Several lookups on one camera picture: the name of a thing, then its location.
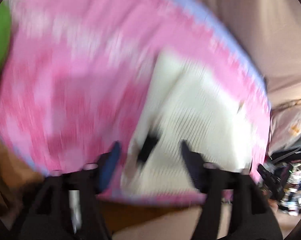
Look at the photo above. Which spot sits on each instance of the dark cluttered items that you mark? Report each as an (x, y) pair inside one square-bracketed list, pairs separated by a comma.
[(281, 178)]

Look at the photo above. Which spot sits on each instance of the pink floral bed sheet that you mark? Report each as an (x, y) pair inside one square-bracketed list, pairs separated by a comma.
[(77, 74)]

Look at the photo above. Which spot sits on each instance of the white red black knit sweater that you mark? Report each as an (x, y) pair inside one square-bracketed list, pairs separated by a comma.
[(184, 102)]

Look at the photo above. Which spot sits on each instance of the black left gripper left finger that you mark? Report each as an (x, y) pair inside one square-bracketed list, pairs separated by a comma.
[(66, 206)]

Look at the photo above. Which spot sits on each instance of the floral cream pillow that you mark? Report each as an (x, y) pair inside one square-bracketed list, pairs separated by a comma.
[(285, 128)]

